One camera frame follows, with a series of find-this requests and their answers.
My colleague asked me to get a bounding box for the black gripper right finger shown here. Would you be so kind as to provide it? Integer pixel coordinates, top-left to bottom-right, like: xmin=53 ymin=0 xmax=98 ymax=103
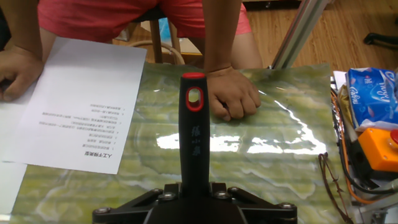
xmin=211 ymin=182 xmax=298 ymax=224

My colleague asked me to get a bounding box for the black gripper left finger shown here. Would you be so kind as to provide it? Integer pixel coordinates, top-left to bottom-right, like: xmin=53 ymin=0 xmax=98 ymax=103
xmin=92 ymin=183 xmax=180 ymax=224

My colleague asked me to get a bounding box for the black ladle with red tip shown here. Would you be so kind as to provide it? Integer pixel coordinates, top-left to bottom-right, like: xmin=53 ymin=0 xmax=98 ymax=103
xmin=178 ymin=72 xmax=211 ymax=197

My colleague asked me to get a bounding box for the person's bare forearm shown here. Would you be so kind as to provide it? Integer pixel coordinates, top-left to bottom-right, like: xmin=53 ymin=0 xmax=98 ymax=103
xmin=0 ymin=0 xmax=44 ymax=62

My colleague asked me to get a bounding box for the person's left forearm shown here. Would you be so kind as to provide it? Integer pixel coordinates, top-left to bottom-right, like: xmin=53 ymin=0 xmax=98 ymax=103
xmin=201 ymin=0 xmax=244 ymax=74

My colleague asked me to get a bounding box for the person's bare hand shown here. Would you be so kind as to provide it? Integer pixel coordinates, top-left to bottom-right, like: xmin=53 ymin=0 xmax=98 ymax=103
xmin=0 ymin=46 xmax=44 ymax=102

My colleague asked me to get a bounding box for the green marble pattern mat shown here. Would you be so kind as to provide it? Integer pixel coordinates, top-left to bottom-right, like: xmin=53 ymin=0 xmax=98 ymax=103
xmin=9 ymin=62 xmax=354 ymax=224

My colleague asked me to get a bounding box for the paper with short text list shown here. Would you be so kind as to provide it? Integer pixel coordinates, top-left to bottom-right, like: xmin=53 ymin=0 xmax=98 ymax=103
xmin=1 ymin=37 xmax=147 ymax=175

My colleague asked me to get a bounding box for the blue tissue pack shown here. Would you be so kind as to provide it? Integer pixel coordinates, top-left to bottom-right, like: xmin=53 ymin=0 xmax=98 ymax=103
xmin=345 ymin=67 xmax=398 ymax=132

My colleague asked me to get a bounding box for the person's bare leg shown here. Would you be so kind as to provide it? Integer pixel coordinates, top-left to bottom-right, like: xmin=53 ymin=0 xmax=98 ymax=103
xmin=229 ymin=32 xmax=264 ymax=70
xmin=39 ymin=27 xmax=59 ymax=63

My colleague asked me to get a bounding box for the wooden stool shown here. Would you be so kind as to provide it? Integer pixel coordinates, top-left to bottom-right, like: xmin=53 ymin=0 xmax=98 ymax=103
xmin=127 ymin=6 xmax=187 ymax=66

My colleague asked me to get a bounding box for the person in red shorts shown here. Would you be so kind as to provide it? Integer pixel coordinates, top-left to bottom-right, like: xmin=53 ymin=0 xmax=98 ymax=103
xmin=37 ymin=0 xmax=252 ymax=44

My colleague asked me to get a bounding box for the black chair base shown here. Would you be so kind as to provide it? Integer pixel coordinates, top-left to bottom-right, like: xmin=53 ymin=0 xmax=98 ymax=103
xmin=363 ymin=32 xmax=398 ymax=51

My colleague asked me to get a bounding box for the brown twisted wire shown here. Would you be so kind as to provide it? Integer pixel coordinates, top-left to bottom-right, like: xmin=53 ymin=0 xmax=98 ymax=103
xmin=317 ymin=151 xmax=354 ymax=224

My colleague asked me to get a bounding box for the black power cable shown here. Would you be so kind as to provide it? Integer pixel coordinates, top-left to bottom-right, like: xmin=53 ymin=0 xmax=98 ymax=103
xmin=334 ymin=102 xmax=398 ymax=195

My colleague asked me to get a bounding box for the thin orange cable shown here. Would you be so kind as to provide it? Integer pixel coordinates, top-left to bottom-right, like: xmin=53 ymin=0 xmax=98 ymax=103
xmin=331 ymin=90 xmax=379 ymax=205

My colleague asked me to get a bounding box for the aluminium frame bar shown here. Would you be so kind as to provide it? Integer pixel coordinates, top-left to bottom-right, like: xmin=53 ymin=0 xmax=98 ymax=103
xmin=354 ymin=192 xmax=398 ymax=224

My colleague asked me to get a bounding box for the aluminium frame post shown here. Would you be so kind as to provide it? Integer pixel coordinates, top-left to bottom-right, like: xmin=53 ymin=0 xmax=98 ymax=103
xmin=269 ymin=0 xmax=332 ymax=70

